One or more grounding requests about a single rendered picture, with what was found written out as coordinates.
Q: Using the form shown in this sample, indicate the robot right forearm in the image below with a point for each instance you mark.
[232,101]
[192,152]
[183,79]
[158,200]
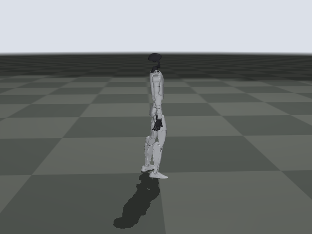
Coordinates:
[158,107]

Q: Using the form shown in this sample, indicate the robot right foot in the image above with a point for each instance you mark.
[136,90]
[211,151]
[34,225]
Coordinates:
[159,175]

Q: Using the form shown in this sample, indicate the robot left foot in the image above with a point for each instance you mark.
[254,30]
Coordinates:
[145,168]

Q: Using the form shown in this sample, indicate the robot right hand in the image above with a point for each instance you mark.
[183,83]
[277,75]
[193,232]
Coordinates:
[157,124]

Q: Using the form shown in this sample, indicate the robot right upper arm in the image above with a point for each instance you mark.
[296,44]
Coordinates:
[156,85]

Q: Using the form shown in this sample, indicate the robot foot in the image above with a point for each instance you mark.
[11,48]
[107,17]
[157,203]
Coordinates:
[145,168]
[159,175]

